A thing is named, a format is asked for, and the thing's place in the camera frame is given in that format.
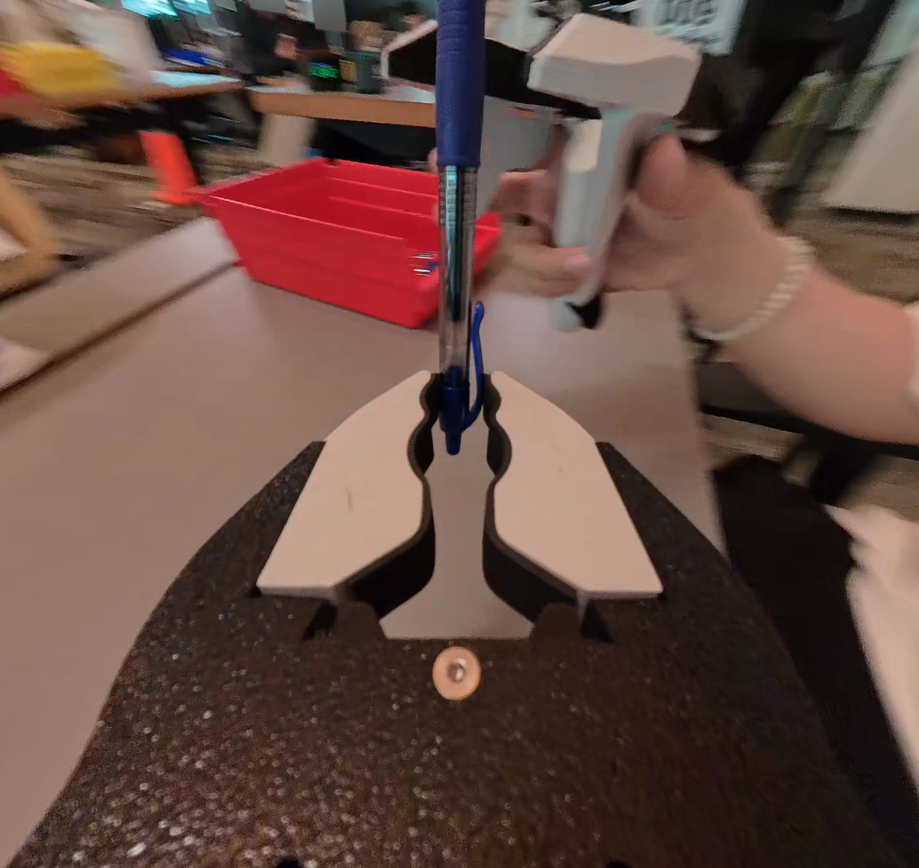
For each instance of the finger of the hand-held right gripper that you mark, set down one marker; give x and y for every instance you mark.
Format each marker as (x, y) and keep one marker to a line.
(617, 68)
(517, 136)

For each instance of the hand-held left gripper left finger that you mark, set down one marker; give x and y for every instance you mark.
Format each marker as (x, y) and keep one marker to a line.
(344, 516)

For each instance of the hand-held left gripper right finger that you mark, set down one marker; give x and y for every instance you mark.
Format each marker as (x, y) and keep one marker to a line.
(574, 516)

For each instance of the blue pen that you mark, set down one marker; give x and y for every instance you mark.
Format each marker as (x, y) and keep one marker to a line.
(459, 57)

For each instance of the red bin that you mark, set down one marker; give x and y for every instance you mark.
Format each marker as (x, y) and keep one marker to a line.
(309, 236)

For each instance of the person's right forearm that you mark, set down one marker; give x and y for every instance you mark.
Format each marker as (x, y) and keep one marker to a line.
(825, 351)

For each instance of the person's right hand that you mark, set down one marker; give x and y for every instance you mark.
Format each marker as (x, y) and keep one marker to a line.
(689, 229)

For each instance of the white printed sign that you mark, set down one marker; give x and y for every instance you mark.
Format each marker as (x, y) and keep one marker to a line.
(689, 14)

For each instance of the metal clips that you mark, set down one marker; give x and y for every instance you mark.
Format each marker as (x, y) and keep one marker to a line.
(425, 263)

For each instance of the orange traffic cone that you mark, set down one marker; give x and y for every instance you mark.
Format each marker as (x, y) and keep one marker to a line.
(169, 164)

